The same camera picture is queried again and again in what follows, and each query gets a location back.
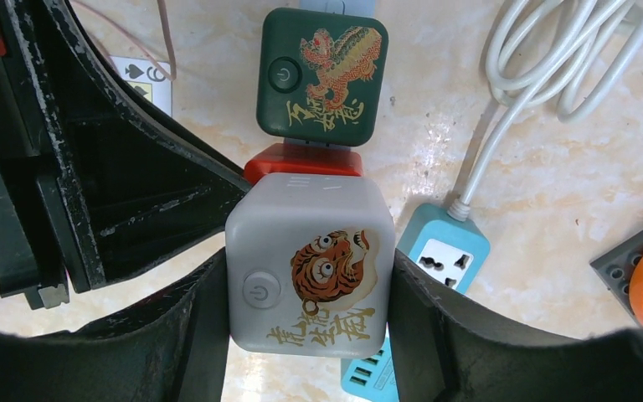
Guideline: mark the dark green cube socket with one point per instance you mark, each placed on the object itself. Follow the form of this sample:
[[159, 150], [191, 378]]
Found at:
[[320, 76]]

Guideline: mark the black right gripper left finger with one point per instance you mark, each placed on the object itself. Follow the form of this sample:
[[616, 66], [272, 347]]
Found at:
[[169, 346]]

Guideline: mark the white tiger cube socket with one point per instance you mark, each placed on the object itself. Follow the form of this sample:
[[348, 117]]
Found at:
[[309, 261]]

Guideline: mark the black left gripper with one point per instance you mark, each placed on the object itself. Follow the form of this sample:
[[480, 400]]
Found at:
[[139, 187]]

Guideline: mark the teal power strip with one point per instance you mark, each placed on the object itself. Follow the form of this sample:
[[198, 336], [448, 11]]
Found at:
[[436, 260]]

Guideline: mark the grey-blue power strip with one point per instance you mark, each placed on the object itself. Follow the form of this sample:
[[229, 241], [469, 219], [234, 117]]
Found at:
[[360, 8]]

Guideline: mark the red cube socket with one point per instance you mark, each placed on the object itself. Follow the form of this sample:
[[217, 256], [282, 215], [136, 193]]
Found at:
[[303, 159]]

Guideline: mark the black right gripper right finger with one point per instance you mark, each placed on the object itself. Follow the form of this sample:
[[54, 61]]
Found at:
[[499, 359]]

